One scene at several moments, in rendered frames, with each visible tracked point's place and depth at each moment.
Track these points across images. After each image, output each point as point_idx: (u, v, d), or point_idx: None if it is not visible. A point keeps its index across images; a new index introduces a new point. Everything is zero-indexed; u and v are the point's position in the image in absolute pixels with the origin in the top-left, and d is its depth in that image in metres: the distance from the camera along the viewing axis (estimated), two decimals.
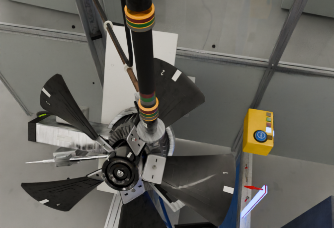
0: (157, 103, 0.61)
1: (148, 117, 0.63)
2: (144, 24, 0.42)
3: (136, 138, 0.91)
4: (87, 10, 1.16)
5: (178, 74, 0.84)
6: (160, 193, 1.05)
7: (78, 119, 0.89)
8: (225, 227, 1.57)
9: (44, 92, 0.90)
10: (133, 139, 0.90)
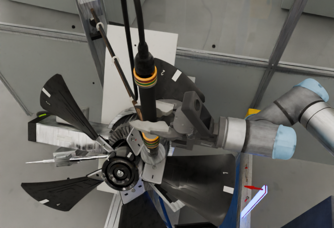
0: None
1: (150, 145, 0.74)
2: (149, 83, 0.53)
3: (136, 138, 0.91)
4: None
5: (178, 74, 0.84)
6: (160, 193, 1.05)
7: (78, 119, 0.89)
8: (225, 227, 1.57)
9: (44, 92, 0.90)
10: (133, 139, 0.90)
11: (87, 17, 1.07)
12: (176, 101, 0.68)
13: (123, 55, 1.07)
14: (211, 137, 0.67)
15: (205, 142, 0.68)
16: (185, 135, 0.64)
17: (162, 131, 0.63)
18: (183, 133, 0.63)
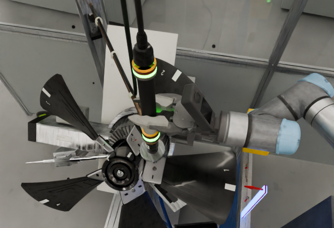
0: None
1: (150, 141, 0.72)
2: (148, 75, 0.51)
3: (136, 138, 0.91)
4: None
5: (178, 74, 0.84)
6: (160, 193, 1.05)
7: (78, 119, 0.89)
8: (225, 227, 1.57)
9: (44, 92, 0.90)
10: (133, 139, 0.90)
11: (86, 12, 1.05)
12: (176, 95, 0.66)
13: (123, 55, 1.07)
14: (212, 132, 0.65)
15: (206, 137, 0.66)
16: (185, 130, 0.62)
17: (161, 126, 0.61)
18: (183, 127, 0.61)
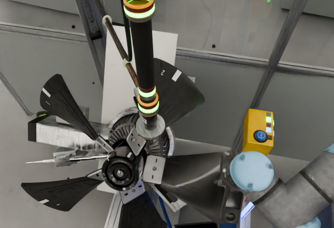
0: (157, 98, 0.60)
1: (147, 113, 0.61)
2: (144, 14, 0.40)
3: (136, 138, 0.91)
4: (87, 10, 1.16)
5: (178, 74, 0.84)
6: (160, 193, 1.05)
7: (78, 119, 0.89)
8: (225, 227, 1.57)
9: (44, 92, 0.90)
10: (133, 139, 0.90)
11: None
12: (214, 184, 0.80)
13: None
14: None
15: None
16: None
17: None
18: None
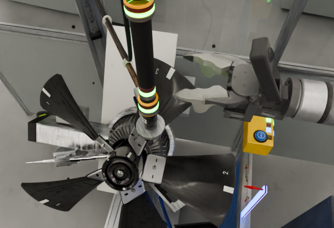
0: (157, 98, 0.60)
1: (147, 113, 0.61)
2: (144, 14, 0.40)
3: (155, 169, 0.92)
4: (87, 10, 1.16)
5: (229, 191, 0.91)
6: (160, 193, 1.05)
7: None
8: (225, 227, 1.57)
9: (170, 70, 0.83)
10: (154, 167, 0.92)
11: None
12: (236, 58, 0.54)
13: None
14: (278, 105, 0.53)
15: (268, 111, 0.54)
16: (246, 100, 0.50)
17: (220, 98, 0.49)
18: (245, 95, 0.49)
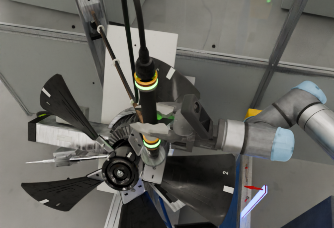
0: None
1: (151, 147, 0.75)
2: (149, 87, 0.54)
3: (155, 169, 0.92)
4: None
5: (229, 191, 0.91)
6: (160, 193, 1.05)
7: None
8: (225, 227, 1.57)
9: (170, 70, 0.83)
10: (154, 167, 0.92)
11: (88, 19, 1.08)
12: (176, 104, 0.69)
13: (123, 55, 1.07)
14: (211, 139, 0.67)
15: (205, 144, 0.69)
16: (184, 137, 0.65)
17: (162, 133, 0.64)
18: (182, 135, 0.64)
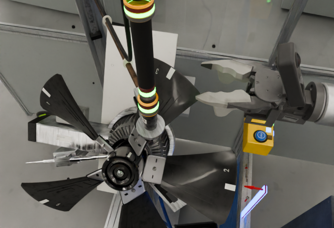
0: (157, 98, 0.60)
1: (147, 113, 0.61)
2: (144, 14, 0.40)
3: None
4: (87, 10, 1.16)
5: (231, 189, 0.89)
6: (160, 193, 1.05)
7: None
8: (225, 227, 1.57)
9: (170, 70, 0.83)
10: (154, 169, 0.93)
11: None
12: (255, 63, 0.53)
13: None
14: (300, 109, 0.52)
15: (290, 115, 0.53)
16: (270, 105, 0.49)
17: (243, 102, 0.48)
18: (270, 101, 0.48)
